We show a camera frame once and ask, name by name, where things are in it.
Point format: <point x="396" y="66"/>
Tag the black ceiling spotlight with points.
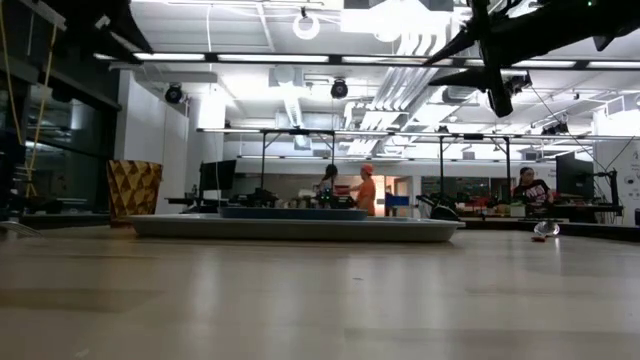
<point x="173" y="94"/>
<point x="339" y="89"/>

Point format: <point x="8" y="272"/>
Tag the black background robot arm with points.
<point x="442" y="210"/>

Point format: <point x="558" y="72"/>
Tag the grey plastic tray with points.
<point x="300" y="229"/>

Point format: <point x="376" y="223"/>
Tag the black background gantry frame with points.
<point x="263" y="155"/>
<point x="508" y="165"/>

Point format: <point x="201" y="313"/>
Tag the person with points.
<point x="329" y="181"/>
<point x="367" y="195"/>
<point x="532" y="190"/>

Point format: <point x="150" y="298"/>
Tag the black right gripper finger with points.
<point x="497" y="90"/>
<point x="450" y="49"/>

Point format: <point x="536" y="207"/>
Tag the blue round plate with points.
<point x="295" y="214"/>

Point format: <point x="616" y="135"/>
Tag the black computer monitor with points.
<point x="218" y="175"/>
<point x="574" y="175"/>

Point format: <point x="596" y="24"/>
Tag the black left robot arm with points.
<point x="100" y="30"/>

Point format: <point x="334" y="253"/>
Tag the yellow brown patterned cup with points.
<point x="134" y="190"/>

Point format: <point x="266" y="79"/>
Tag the blue box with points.
<point x="397" y="201"/>

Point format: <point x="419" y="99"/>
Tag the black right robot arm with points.
<point x="620" y="20"/>

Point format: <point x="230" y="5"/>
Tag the long ceiling light strip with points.
<point x="272" y="58"/>

